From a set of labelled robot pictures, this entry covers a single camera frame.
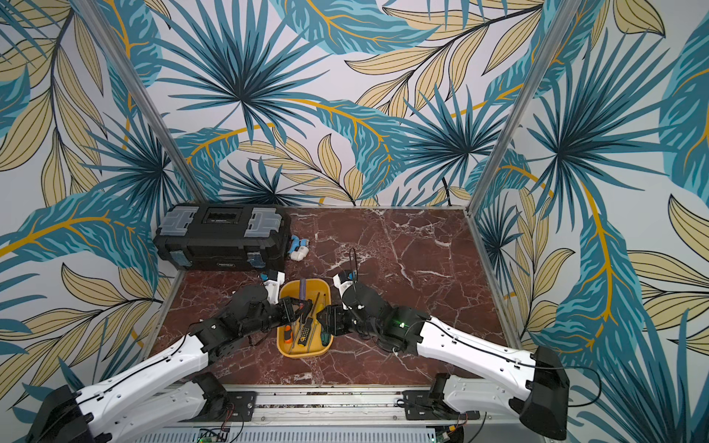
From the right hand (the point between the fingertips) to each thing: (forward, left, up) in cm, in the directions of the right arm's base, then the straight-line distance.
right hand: (322, 316), depth 70 cm
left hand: (+4, +5, -5) cm, 8 cm away
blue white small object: (+33, +12, -16) cm, 39 cm away
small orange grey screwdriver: (+2, +12, -17) cm, 21 cm away
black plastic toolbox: (+28, +32, -1) cm, 42 cm away
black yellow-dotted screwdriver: (+3, +7, -17) cm, 19 cm away
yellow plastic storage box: (-1, +4, -19) cm, 19 cm away
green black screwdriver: (0, +1, -16) cm, 16 cm away
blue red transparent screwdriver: (+9, +6, -3) cm, 12 cm away
